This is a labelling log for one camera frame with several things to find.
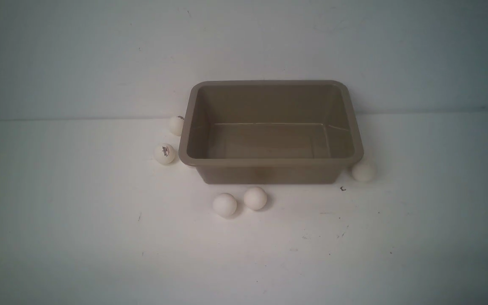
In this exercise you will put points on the tan plastic storage bin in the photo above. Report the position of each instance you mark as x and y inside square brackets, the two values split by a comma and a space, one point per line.
[270, 132]

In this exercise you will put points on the white ball with logo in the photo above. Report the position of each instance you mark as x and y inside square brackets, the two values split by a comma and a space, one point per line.
[164, 153]

